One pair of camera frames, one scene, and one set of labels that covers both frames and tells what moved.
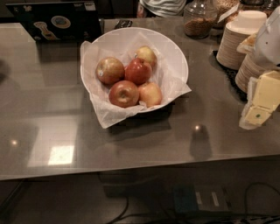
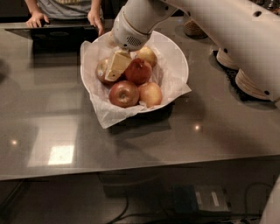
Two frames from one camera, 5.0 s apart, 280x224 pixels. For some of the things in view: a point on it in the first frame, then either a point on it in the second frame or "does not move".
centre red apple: [137, 71] does not move
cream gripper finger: [267, 93] -> [128, 37]
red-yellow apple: [109, 70] does not move
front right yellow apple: [150, 94] does not move
